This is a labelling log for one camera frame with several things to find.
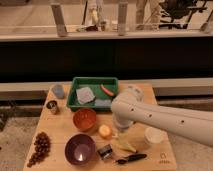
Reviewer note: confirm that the yellow banana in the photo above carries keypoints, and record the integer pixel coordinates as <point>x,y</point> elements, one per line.
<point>121,142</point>

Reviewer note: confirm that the black office chair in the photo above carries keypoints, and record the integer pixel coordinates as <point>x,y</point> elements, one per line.
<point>177,9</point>

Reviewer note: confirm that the grey sponge cloth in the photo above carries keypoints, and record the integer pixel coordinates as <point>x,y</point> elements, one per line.
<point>85,95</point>

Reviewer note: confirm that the small metal cup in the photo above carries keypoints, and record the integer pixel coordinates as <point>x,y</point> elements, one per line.
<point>52,106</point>

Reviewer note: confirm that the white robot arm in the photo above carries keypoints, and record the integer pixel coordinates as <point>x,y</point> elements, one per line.
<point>129,107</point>

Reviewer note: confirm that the red yellow apple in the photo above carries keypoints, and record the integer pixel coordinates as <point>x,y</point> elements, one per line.
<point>105,131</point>

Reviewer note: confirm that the bunch of dark grapes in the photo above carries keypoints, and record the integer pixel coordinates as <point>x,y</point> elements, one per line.
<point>42,149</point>

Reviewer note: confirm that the purple bowl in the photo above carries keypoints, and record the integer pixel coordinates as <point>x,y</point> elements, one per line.
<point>80,149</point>

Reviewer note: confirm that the black handled tool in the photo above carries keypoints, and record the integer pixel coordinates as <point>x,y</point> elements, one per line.
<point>130,158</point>

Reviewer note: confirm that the green plastic tray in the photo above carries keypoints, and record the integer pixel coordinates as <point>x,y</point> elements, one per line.
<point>111,83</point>

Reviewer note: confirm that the metal binder clip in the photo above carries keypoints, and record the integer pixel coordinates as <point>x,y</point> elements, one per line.
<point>105,152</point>

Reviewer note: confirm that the orange bowl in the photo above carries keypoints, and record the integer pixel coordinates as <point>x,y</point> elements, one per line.
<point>84,119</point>

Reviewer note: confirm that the grey blue cup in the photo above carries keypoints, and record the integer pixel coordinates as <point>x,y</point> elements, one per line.
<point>58,91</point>

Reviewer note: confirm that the red sausage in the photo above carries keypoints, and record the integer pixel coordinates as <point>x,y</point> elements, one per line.
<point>106,91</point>

